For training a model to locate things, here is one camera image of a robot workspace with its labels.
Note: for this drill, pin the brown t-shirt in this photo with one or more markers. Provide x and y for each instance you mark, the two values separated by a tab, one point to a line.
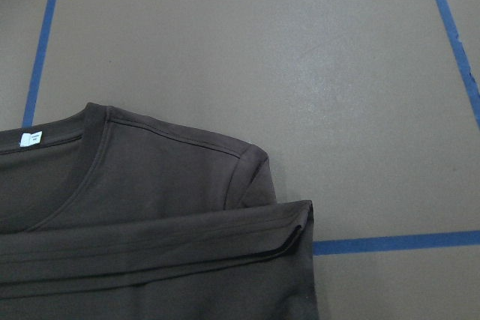
109	214

